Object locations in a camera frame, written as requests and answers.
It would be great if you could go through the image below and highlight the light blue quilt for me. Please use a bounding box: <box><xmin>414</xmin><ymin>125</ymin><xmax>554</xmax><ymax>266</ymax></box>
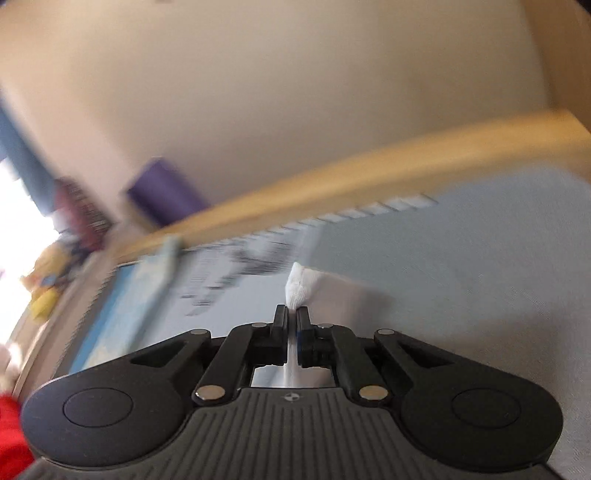
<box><xmin>69</xmin><ymin>234</ymin><xmax>186</xmax><ymax>376</ymax></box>

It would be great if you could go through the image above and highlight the wooden bed frame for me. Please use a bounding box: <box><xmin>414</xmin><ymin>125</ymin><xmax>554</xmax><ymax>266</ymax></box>
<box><xmin>110</xmin><ymin>109</ymin><xmax>591</xmax><ymax>265</ymax></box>

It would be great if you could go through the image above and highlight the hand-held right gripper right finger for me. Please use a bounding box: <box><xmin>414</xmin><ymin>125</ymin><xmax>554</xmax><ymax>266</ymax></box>
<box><xmin>295</xmin><ymin>305</ymin><xmax>468</xmax><ymax>408</ymax></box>

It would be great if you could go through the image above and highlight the windowsill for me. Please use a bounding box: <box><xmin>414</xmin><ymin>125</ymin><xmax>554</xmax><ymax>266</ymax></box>
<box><xmin>0</xmin><ymin>256</ymin><xmax>118</xmax><ymax>402</ymax></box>

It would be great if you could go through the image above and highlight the blue curtain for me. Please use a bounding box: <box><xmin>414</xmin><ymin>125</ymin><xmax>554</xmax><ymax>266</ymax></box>
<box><xmin>0</xmin><ymin>92</ymin><xmax>57</xmax><ymax>217</ymax></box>

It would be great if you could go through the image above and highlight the purple box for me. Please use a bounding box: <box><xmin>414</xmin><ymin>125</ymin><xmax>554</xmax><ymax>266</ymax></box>
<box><xmin>126</xmin><ymin>157</ymin><xmax>209</xmax><ymax>230</ymax></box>

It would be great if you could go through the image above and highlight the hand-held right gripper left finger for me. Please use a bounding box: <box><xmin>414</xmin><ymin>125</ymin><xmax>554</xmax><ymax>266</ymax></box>
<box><xmin>115</xmin><ymin>305</ymin><xmax>291</xmax><ymax>408</ymax></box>

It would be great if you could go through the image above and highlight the white long-sleeve shirt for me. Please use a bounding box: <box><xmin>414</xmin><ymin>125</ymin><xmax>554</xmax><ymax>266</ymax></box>
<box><xmin>252</xmin><ymin>262</ymin><xmax>402</xmax><ymax>389</ymax></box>

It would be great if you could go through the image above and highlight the dark red pillow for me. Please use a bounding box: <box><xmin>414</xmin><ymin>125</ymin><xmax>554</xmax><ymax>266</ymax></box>
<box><xmin>50</xmin><ymin>176</ymin><xmax>115</xmax><ymax>253</ymax></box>

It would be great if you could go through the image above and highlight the red folded blanket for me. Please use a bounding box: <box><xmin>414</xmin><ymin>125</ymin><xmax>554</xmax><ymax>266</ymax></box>
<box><xmin>0</xmin><ymin>392</ymin><xmax>36</xmax><ymax>480</ymax></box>

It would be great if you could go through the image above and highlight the window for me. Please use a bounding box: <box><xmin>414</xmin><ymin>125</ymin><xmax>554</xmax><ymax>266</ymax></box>
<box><xmin>0</xmin><ymin>157</ymin><xmax>62</xmax><ymax>301</ymax></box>

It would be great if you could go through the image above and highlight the yellow round plush toy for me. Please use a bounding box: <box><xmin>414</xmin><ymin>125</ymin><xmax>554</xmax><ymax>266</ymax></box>
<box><xmin>21</xmin><ymin>234</ymin><xmax>83</xmax><ymax>322</ymax></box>

